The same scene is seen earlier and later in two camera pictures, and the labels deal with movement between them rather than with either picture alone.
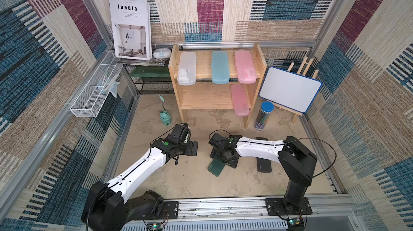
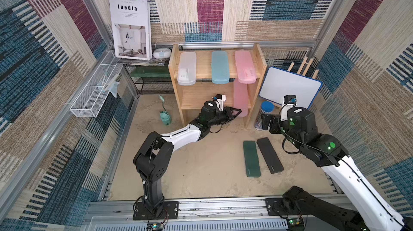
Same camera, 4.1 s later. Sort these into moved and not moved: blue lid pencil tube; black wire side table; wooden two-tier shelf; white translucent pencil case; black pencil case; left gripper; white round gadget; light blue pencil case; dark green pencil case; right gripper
Moved: black pencil case; left gripper; right gripper; dark green pencil case
Not moved: white translucent pencil case; wooden two-tier shelf; light blue pencil case; white round gadget; blue lid pencil tube; black wire side table
